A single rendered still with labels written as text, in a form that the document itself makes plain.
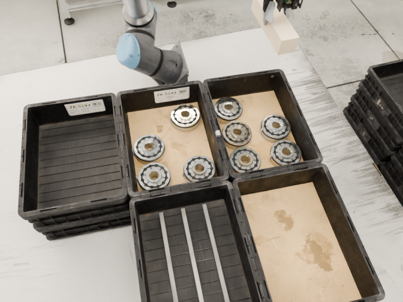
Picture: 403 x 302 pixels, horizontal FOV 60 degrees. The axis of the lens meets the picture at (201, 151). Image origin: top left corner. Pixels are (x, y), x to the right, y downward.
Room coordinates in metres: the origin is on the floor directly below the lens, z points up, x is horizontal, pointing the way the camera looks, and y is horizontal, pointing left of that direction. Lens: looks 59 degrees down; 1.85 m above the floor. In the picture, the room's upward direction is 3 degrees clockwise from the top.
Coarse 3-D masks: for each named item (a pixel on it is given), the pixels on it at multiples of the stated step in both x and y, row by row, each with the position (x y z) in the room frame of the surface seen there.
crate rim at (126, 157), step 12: (168, 84) 0.82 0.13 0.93; (180, 84) 0.83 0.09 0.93; (192, 84) 0.83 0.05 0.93; (120, 96) 0.76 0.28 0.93; (204, 96) 0.78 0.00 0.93; (120, 108) 0.72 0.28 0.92; (120, 120) 0.66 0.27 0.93; (216, 144) 0.59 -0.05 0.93; (204, 180) 0.46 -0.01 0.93; (216, 180) 0.46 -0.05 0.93; (132, 192) 0.41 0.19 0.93; (144, 192) 0.41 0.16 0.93; (156, 192) 0.41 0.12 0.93
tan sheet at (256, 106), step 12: (240, 96) 0.87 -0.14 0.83; (252, 96) 0.88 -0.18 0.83; (264, 96) 0.88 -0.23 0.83; (252, 108) 0.82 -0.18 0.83; (264, 108) 0.82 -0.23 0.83; (276, 108) 0.83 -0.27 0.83; (240, 120) 0.76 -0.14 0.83; (252, 120) 0.76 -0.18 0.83; (252, 132) 0.71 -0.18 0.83; (252, 144) 0.66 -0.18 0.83; (264, 144) 0.66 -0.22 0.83; (264, 156) 0.62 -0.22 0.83
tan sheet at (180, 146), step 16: (128, 112) 0.77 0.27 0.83; (144, 112) 0.77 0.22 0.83; (160, 112) 0.78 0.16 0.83; (144, 128) 0.70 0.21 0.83; (160, 128) 0.71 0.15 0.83; (176, 144) 0.64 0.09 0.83; (192, 144) 0.65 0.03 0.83; (208, 144) 0.65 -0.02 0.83; (176, 160) 0.58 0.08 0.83; (176, 176) 0.52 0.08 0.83
